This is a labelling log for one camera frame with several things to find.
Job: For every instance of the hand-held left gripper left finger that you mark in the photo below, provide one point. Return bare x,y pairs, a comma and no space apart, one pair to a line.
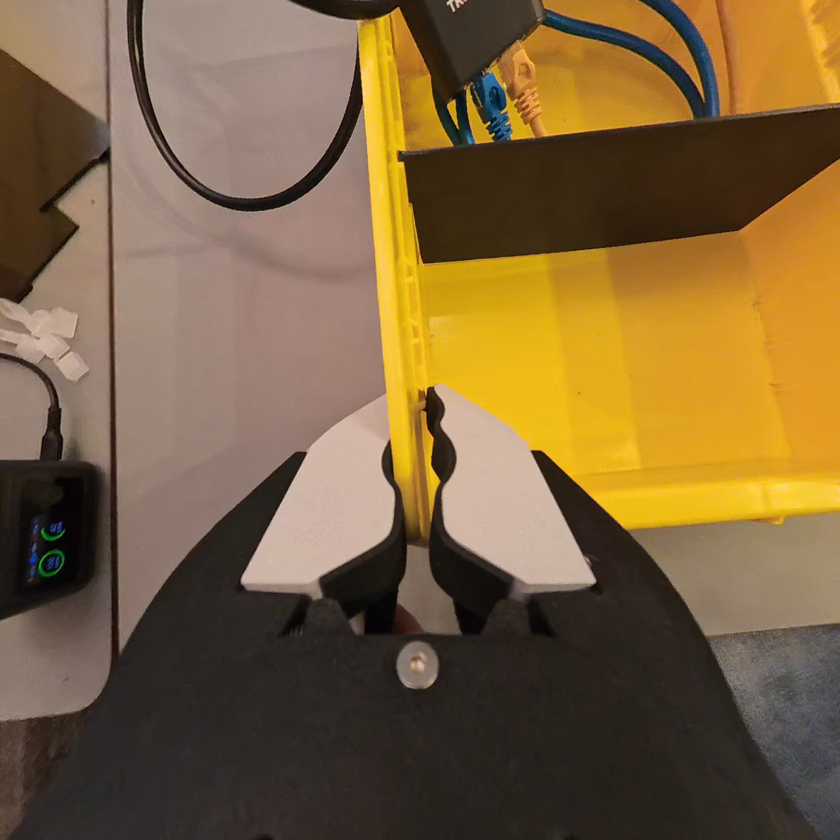
328,518

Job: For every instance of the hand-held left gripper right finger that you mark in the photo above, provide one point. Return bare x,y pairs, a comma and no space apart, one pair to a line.
512,518

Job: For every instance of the yellow plastic bin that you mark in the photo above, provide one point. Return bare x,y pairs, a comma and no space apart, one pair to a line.
590,361

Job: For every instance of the black network switch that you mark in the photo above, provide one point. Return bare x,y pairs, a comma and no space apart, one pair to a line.
472,39

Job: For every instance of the black battery pack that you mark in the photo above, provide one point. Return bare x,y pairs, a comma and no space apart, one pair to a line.
39,525

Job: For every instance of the pile of white plastic clips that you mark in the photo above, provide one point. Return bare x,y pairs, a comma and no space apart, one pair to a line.
52,341

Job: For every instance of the black bin divider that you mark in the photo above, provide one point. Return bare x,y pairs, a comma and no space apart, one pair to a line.
39,164
590,190

